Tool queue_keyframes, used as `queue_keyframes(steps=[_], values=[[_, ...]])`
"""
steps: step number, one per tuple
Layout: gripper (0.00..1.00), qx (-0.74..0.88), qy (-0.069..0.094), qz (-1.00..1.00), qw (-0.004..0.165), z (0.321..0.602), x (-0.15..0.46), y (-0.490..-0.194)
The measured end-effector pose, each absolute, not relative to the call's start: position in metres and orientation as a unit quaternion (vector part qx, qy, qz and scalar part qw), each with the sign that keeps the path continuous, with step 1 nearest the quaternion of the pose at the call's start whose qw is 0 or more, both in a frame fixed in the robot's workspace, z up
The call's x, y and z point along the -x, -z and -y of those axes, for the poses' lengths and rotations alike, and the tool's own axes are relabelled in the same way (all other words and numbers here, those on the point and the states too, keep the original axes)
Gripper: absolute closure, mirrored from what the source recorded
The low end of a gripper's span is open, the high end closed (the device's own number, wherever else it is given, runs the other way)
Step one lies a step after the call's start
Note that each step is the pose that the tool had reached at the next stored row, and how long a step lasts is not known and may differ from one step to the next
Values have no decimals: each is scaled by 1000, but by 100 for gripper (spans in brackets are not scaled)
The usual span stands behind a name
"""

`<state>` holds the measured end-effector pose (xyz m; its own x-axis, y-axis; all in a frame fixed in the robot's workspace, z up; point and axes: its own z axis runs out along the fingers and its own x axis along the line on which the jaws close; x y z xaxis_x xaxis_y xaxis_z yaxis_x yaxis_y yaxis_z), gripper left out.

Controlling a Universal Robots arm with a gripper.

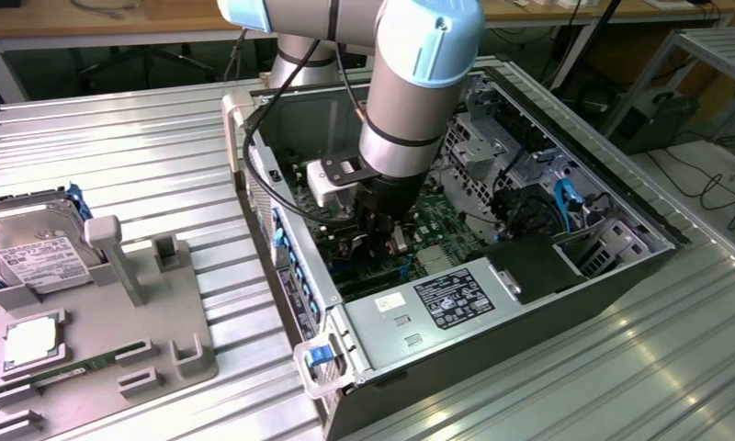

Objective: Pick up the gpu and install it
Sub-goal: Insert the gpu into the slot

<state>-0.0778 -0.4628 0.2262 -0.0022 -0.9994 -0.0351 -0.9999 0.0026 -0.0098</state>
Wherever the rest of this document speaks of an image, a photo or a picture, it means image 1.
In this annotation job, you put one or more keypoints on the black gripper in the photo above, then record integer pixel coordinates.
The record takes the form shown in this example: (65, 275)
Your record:
(393, 195)

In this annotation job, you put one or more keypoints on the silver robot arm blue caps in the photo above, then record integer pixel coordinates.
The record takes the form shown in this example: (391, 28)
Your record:
(405, 92)

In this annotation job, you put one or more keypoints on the green motherboard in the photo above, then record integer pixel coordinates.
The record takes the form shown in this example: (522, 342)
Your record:
(447, 220)

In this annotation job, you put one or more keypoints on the silver chipset heatsink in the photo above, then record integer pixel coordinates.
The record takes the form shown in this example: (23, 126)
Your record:
(437, 258)

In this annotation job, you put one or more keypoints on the silver metal drive cage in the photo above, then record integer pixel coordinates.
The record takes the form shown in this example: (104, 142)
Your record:
(485, 138)

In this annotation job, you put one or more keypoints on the grey power supply unit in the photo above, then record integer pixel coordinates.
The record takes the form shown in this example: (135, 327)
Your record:
(405, 321)

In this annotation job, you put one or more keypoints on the black open PC case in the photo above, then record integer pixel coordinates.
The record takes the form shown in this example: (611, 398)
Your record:
(527, 321)

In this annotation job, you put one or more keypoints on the blue case latch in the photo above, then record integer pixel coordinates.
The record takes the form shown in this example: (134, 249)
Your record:
(319, 356)

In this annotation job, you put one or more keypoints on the black bag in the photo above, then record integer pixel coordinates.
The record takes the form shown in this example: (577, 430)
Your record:
(658, 121)

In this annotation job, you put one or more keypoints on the blue disk caddy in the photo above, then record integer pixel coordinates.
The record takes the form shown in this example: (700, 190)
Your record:
(79, 202)

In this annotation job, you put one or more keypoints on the grey parts rack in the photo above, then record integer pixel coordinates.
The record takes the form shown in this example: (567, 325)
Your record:
(116, 331)

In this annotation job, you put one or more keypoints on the silver hard disk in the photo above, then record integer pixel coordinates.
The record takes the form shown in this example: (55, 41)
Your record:
(31, 248)

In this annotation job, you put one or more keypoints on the green RAM stick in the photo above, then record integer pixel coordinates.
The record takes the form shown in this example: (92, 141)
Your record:
(92, 365)

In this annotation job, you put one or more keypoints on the metal slat side table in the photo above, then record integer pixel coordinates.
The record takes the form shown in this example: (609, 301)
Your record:
(720, 50)

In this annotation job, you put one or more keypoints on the silver CPU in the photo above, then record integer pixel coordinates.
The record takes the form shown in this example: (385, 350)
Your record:
(32, 340)

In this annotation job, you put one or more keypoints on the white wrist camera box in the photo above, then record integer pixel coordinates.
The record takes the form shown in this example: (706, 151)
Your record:
(322, 181)

